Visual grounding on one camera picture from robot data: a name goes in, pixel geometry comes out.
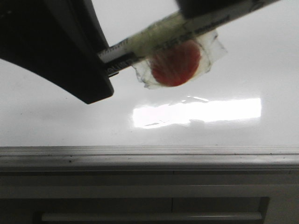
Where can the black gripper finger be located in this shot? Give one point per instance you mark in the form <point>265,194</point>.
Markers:
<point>234,8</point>
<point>58,40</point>

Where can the white whiteboard marker with tape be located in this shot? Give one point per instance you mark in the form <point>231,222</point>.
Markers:
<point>169,52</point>

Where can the white whiteboard with aluminium frame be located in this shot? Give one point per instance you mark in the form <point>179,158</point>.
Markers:
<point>243,113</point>

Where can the grey cabinet with drawer handle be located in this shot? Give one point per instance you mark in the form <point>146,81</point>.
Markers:
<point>149,198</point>

